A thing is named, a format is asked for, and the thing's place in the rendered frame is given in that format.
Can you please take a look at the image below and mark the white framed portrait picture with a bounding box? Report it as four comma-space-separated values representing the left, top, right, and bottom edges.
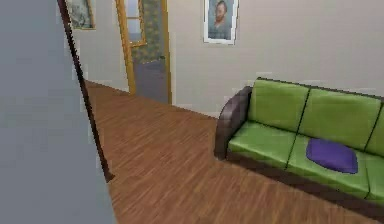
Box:
203, 0, 240, 46

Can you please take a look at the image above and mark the yellow framed window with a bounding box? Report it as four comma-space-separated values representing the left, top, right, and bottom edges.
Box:
124, 0, 148, 48

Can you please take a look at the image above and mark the purple cushion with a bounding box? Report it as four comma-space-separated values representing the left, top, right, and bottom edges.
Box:
305, 137, 359, 175

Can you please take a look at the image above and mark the gold framed floral picture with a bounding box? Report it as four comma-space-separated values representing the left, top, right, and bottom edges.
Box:
66, 0, 97, 31

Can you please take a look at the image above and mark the grey panel with dark edge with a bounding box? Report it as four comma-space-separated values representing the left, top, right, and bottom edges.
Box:
0, 0, 118, 224

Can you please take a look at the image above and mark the green sofa with dark frame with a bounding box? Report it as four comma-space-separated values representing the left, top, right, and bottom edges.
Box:
213, 77, 384, 222

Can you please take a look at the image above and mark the yellow wooden door frame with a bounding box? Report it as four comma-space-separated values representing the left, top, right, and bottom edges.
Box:
115, 0, 174, 105

